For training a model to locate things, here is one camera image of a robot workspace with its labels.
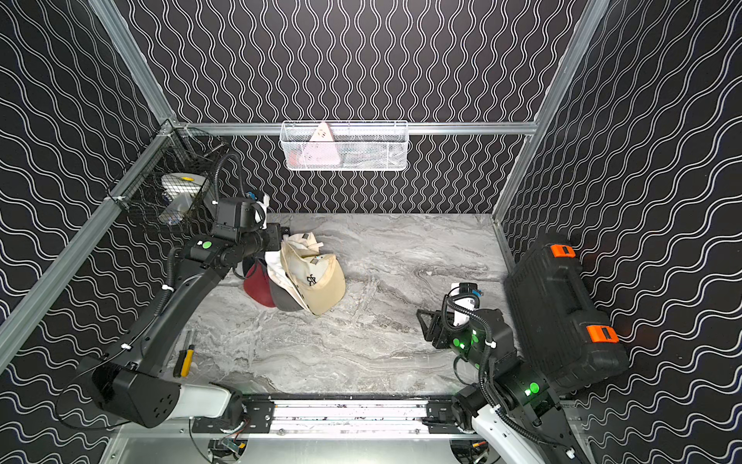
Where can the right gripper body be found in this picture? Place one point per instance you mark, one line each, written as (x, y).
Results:
(461, 340)

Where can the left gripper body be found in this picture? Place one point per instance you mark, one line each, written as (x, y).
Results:
(272, 237)

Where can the white baseball cap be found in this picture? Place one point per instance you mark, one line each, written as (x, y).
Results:
(277, 273)

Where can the red baseball cap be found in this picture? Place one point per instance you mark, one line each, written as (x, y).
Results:
(256, 282)

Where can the tan baseball cap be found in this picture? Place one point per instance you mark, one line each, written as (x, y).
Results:
(319, 279)

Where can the cream baseball cap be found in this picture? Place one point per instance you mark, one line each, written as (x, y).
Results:
(305, 244)

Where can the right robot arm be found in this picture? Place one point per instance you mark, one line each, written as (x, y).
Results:
(511, 405)

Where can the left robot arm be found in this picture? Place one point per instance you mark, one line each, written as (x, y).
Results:
(128, 382)

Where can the white object in black basket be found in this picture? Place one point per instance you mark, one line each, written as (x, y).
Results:
(180, 191)

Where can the black orange tool case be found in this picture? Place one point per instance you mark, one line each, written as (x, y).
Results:
(560, 330)

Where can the pink triangular card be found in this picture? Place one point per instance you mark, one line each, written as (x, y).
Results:
(320, 151)

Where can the black wire basket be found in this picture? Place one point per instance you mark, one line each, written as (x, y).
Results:
(182, 150)

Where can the yellow handled screwdriver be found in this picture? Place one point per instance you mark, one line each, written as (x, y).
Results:
(184, 361)

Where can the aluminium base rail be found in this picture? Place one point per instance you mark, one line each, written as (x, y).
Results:
(335, 417)

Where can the white wire basket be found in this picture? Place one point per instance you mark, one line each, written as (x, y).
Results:
(362, 145)

